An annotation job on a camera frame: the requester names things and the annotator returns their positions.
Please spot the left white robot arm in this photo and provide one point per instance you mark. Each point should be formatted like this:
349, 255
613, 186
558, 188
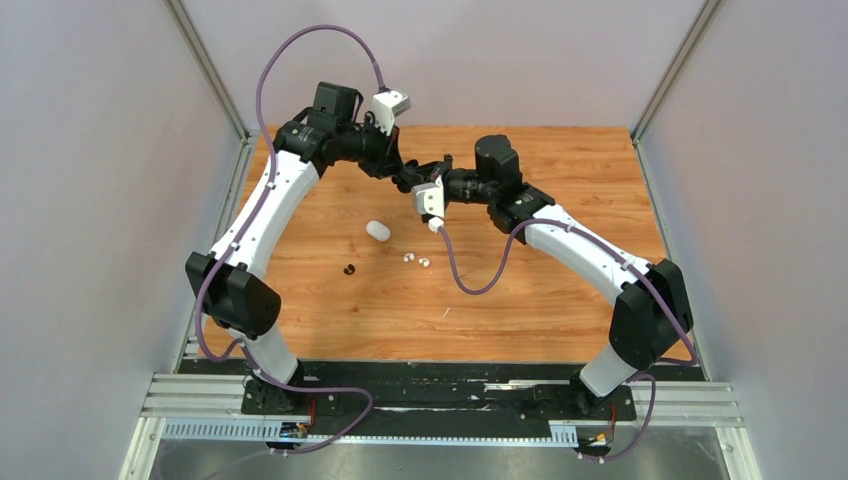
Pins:
228, 281

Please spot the white charging case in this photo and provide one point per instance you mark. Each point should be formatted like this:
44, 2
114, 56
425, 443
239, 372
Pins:
378, 231

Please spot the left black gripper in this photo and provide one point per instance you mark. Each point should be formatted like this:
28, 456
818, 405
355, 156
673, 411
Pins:
388, 159

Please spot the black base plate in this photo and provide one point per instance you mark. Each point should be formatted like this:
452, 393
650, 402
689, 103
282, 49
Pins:
425, 399

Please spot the black charging case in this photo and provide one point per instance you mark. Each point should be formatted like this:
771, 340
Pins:
405, 180

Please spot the aluminium frame rail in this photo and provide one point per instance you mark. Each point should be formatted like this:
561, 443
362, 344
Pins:
200, 406

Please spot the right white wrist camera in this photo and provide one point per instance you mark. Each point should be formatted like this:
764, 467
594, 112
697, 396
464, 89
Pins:
429, 202

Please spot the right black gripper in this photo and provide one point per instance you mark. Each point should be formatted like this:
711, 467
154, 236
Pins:
432, 170

